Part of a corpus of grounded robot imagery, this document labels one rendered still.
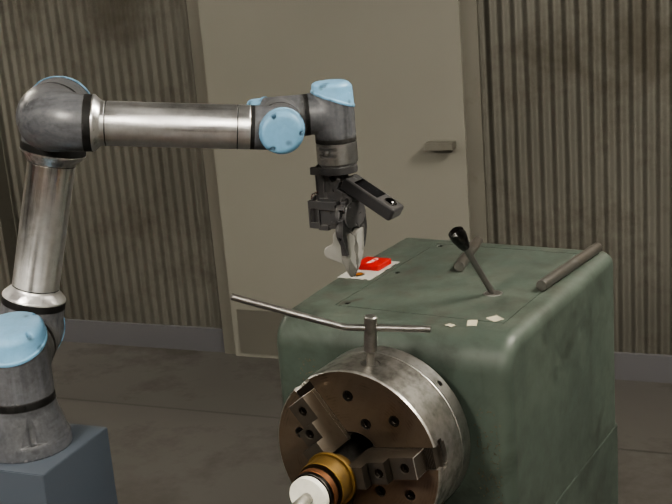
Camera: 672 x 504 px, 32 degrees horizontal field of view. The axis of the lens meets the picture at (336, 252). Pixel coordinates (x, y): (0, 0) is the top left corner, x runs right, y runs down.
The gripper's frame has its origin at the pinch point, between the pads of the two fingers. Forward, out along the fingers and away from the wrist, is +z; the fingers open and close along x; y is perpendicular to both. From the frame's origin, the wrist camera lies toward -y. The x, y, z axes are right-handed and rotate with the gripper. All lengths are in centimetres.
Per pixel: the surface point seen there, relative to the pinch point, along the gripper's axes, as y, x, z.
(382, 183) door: 134, -256, 46
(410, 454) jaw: -24.0, 27.7, 21.0
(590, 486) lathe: -34, -31, 53
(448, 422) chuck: -26.6, 18.5, 18.9
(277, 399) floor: 165, -205, 133
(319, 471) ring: -13.0, 38.1, 21.2
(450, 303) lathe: -15.7, -7.2, 7.3
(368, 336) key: -14.3, 21.7, 4.0
